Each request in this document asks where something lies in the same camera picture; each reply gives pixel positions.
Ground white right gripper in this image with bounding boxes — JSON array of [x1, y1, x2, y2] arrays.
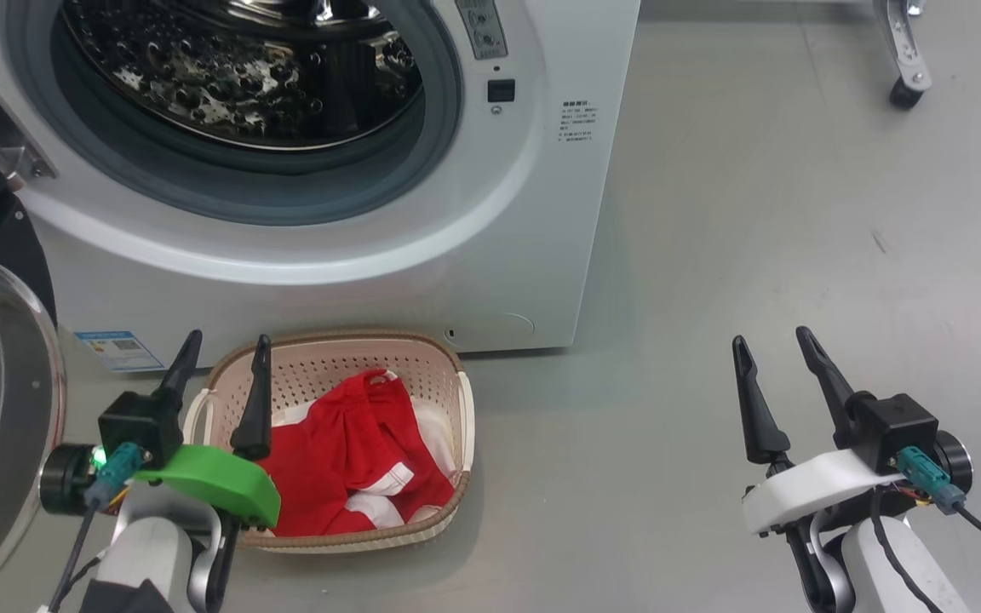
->
[[731, 326, 904, 536]]

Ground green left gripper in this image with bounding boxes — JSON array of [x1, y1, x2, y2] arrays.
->
[[135, 329, 281, 529]]

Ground red and white garment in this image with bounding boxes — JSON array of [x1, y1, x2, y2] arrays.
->
[[256, 369, 462, 537]]

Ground cream perforated basket brown rim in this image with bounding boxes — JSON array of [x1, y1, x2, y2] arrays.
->
[[182, 330, 476, 554]]

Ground white front-load washing machine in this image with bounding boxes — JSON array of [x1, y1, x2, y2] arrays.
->
[[0, 0, 642, 374]]

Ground blue energy label sticker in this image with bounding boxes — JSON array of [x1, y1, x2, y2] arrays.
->
[[75, 330, 165, 373]]

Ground white partition panel on casters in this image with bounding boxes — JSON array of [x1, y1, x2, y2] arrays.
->
[[874, 0, 934, 110]]

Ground grey warning sticker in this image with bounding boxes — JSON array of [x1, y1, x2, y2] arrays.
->
[[455, 0, 508, 60]]

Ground left camera cable teal plug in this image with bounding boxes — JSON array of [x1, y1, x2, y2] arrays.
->
[[48, 443, 151, 613]]

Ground camera cable teal plug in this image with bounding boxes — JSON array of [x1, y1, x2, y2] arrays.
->
[[898, 447, 981, 567], [48, 443, 151, 613]]

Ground right camera cable teal plug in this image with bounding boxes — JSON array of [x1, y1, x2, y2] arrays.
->
[[898, 447, 981, 567]]

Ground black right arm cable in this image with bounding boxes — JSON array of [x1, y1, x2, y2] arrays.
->
[[869, 490, 943, 613]]

